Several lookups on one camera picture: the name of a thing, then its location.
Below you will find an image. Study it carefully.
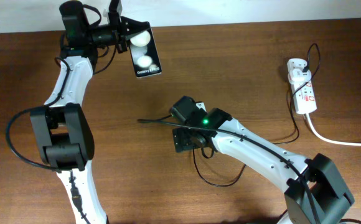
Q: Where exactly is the black smartphone with lit screen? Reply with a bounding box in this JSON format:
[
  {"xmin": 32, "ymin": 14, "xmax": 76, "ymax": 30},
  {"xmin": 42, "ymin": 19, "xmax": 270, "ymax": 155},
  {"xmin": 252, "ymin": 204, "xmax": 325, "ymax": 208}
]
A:
[{"xmin": 129, "ymin": 22, "xmax": 162, "ymax": 78}]

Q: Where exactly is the black charging cable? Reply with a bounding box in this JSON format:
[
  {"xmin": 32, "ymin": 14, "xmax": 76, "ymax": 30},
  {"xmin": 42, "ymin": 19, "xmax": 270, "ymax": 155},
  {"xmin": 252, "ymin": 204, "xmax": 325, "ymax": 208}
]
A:
[{"xmin": 192, "ymin": 43, "xmax": 321, "ymax": 188}]

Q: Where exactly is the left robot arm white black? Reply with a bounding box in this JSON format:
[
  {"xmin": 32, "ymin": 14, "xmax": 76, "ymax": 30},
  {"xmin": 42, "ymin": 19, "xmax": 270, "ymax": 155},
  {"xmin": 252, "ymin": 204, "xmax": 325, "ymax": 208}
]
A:
[{"xmin": 30, "ymin": 1, "xmax": 162, "ymax": 223}]

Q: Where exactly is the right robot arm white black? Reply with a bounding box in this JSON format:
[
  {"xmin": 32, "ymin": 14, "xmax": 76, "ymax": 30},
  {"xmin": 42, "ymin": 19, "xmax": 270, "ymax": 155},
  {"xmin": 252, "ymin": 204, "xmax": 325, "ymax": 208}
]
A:
[{"xmin": 170, "ymin": 96, "xmax": 355, "ymax": 224}]

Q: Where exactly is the white power strip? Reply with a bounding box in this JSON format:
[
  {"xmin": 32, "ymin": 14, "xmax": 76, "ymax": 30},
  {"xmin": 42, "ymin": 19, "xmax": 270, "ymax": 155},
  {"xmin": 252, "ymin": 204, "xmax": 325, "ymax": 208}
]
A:
[{"xmin": 287, "ymin": 58, "xmax": 317, "ymax": 114}]

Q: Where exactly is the white wall charger adapter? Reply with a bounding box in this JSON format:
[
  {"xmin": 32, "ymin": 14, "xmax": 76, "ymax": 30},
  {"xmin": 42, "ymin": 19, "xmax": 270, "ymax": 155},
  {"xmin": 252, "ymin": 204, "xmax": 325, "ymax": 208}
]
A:
[{"xmin": 288, "ymin": 68, "xmax": 312, "ymax": 85}]

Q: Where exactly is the white power strip cord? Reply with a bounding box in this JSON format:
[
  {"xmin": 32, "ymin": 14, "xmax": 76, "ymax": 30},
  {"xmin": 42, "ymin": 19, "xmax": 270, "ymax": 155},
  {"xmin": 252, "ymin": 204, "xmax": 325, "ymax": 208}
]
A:
[{"xmin": 303, "ymin": 113, "xmax": 361, "ymax": 149}]

